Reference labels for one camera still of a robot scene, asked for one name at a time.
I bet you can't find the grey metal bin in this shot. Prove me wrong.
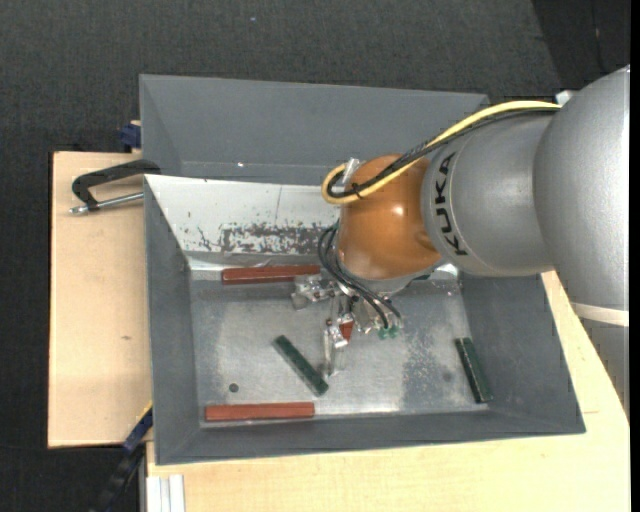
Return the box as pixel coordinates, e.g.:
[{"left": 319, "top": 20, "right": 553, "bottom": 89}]
[{"left": 138, "top": 73, "right": 587, "bottom": 466}]

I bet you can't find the dark green flat block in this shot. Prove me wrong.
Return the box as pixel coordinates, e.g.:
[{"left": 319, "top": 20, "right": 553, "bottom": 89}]
[
  {"left": 272, "top": 334, "right": 331, "bottom": 398},
  {"left": 454, "top": 336, "right": 495, "bottom": 405}
]

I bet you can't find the red-brown flat block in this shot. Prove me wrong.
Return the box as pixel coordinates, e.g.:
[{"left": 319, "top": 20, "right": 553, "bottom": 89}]
[
  {"left": 204, "top": 400, "right": 317, "bottom": 423},
  {"left": 220, "top": 264, "right": 323, "bottom": 287}
]

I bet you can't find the pale flat board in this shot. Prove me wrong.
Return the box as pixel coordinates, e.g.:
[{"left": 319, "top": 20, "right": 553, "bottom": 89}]
[{"left": 47, "top": 149, "right": 154, "bottom": 450}]

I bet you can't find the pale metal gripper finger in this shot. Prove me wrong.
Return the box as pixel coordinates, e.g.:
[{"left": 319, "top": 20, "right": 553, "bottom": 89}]
[
  {"left": 292, "top": 276, "right": 343, "bottom": 311},
  {"left": 322, "top": 317, "right": 350, "bottom": 378}
]

